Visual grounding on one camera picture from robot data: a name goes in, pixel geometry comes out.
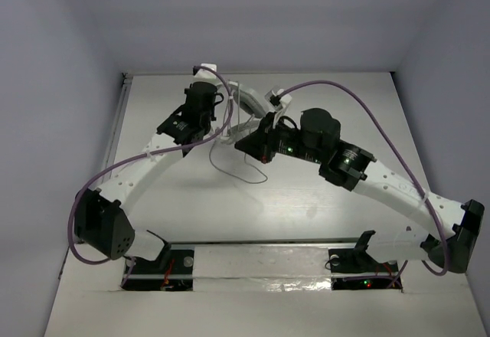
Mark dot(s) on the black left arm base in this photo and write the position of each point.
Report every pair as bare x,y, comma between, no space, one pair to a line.
174,274

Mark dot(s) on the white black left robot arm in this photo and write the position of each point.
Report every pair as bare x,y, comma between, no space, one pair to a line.
100,213

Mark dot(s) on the white front cover panel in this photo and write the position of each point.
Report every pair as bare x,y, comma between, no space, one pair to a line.
89,302

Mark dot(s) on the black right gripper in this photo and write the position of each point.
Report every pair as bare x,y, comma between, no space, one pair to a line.
259,144

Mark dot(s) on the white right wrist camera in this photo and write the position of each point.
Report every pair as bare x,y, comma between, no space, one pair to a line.
279,102

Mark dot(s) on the white over-ear headphones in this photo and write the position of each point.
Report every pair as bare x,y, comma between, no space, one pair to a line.
252,107

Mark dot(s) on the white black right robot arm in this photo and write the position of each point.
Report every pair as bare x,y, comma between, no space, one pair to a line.
452,227

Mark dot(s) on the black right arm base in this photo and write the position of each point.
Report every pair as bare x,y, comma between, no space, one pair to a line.
354,269

